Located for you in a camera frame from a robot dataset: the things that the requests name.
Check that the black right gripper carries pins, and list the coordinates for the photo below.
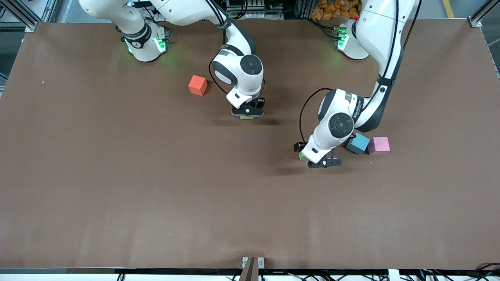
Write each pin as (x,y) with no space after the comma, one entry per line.
(259,104)

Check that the blue foam cube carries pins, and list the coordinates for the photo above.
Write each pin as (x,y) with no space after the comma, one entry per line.
(359,145)

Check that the pink foam cube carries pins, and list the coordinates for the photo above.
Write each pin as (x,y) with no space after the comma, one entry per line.
(379,145)

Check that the green foam cube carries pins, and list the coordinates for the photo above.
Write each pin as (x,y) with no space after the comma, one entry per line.
(302,157)
(246,117)

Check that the pile of orange packets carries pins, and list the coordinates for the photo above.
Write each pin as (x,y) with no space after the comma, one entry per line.
(332,9)

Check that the black equipment rack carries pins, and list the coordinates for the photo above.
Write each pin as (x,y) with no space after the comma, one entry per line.
(258,8)

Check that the orange foam cube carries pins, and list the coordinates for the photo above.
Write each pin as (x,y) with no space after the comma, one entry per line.
(197,86)

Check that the brown paper table cover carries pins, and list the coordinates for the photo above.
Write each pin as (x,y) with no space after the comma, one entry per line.
(250,203)

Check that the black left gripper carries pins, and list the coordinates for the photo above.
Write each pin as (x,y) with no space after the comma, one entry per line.
(300,147)

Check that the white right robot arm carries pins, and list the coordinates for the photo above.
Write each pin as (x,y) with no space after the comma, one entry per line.
(187,11)

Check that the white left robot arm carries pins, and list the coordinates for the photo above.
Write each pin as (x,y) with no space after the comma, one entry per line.
(375,39)

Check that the metal bracket with post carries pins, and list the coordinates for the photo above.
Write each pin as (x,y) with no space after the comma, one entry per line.
(250,269)

